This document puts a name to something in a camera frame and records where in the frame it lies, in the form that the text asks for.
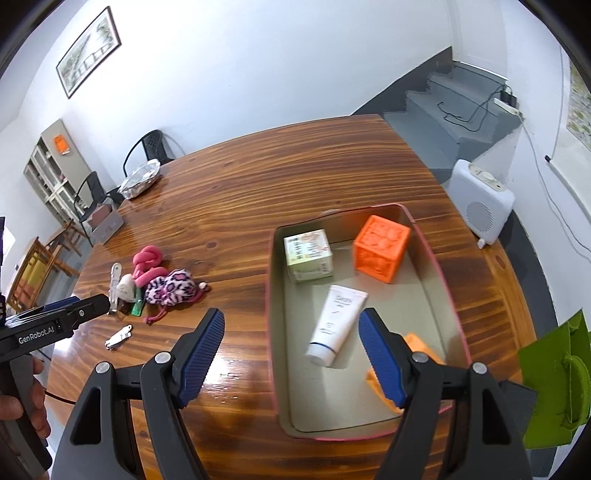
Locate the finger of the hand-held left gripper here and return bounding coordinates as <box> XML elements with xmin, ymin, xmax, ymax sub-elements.
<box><xmin>41</xmin><ymin>296</ymin><xmax>81</xmax><ymax>311</ymax></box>
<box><xmin>69</xmin><ymin>295</ymin><xmax>110</xmax><ymax>330</ymax></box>

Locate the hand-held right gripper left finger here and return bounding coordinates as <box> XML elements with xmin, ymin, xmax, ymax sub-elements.
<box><xmin>51</xmin><ymin>308</ymin><xmax>226</xmax><ymax>480</ymax></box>

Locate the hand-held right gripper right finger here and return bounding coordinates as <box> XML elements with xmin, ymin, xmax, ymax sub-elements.
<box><xmin>358</xmin><ymin>308</ymin><xmax>539</xmax><ymax>480</ymax></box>

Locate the white tape roll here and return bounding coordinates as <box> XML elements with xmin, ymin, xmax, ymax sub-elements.
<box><xmin>115</xmin><ymin>274</ymin><xmax>137</xmax><ymax>301</ymax></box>

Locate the pink cardboard box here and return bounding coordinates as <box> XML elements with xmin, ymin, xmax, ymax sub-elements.
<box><xmin>265</xmin><ymin>203</ymin><xmax>472</xmax><ymax>441</ymax></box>

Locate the person's left hand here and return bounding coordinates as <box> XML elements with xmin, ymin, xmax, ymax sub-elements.
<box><xmin>0</xmin><ymin>354</ymin><xmax>51</xmax><ymax>439</ymax></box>

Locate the silver nail clipper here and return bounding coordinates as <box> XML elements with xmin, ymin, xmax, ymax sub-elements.
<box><xmin>105</xmin><ymin>324</ymin><xmax>134</xmax><ymax>350</ymax></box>

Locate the orange plastic block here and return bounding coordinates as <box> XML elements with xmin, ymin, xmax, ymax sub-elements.
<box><xmin>366</xmin><ymin>333</ymin><xmax>446</xmax><ymax>411</ymax></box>

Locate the wooden chair with yellow cushion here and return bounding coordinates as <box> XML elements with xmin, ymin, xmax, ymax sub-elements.
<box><xmin>7</xmin><ymin>236</ymin><xmax>56</xmax><ymax>305</ymax></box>

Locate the white cream tube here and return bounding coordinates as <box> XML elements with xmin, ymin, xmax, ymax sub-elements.
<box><xmin>305</xmin><ymin>285</ymin><xmax>369</xmax><ymax>367</ymax></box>

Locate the wooden stool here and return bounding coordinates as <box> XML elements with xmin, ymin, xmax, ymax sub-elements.
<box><xmin>46</xmin><ymin>222</ymin><xmax>90</xmax><ymax>278</ymax></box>

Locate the pink leopard print plush toy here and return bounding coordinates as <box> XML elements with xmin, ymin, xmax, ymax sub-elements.
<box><xmin>144</xmin><ymin>268</ymin><xmax>212</xmax><ymax>326</ymax></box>

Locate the grey metal box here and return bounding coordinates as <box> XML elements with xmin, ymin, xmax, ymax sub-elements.
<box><xmin>88</xmin><ymin>208</ymin><xmax>125</xmax><ymax>245</ymax></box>

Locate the orange patterned cube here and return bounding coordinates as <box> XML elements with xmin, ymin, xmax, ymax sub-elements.
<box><xmin>353</xmin><ymin>215</ymin><xmax>411</xmax><ymax>283</ymax></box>

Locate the black metal chair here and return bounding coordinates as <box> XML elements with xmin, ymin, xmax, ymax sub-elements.
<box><xmin>74</xmin><ymin>172</ymin><xmax>123</xmax><ymax>234</ymax></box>
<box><xmin>124</xmin><ymin>130</ymin><xmax>185</xmax><ymax>178</ymax></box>

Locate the green and white small carton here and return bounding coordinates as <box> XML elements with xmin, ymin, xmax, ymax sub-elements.
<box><xmin>283</xmin><ymin>228</ymin><xmax>334</xmax><ymax>283</ymax></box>

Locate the grey glass door cabinet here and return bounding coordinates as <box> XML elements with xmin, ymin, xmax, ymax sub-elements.
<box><xmin>24</xmin><ymin>119</ymin><xmax>93</xmax><ymax>227</ymax></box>

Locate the foil covered bowl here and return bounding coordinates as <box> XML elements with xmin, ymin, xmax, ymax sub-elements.
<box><xmin>117</xmin><ymin>159</ymin><xmax>161</xmax><ymax>200</ymax></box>

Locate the green felt bag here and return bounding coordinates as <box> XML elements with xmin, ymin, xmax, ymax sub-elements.
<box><xmin>517</xmin><ymin>309</ymin><xmax>591</xmax><ymax>449</ymax></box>

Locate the white electric heater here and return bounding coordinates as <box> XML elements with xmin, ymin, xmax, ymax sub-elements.
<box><xmin>448</xmin><ymin>159</ymin><xmax>515</xmax><ymax>250</ymax></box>

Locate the grey staircase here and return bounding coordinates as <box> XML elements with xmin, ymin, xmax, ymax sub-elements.
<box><xmin>383</xmin><ymin>60</ymin><xmax>513</xmax><ymax>171</ymax></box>

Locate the white power strip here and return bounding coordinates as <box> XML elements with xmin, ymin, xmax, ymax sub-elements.
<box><xmin>494</xmin><ymin>97</ymin><xmax>523</xmax><ymax>117</ymax></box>

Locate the framed wall picture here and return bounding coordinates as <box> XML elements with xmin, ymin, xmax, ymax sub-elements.
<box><xmin>55</xmin><ymin>6</ymin><xmax>122</xmax><ymax>99</ymax></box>

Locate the black cable on stairs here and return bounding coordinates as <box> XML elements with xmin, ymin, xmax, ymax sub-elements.
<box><xmin>436</xmin><ymin>74</ymin><xmax>509</xmax><ymax>132</ymax></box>

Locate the wall poster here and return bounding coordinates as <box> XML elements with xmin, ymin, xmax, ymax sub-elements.
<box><xmin>566</xmin><ymin>60</ymin><xmax>591</xmax><ymax>153</ymax></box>

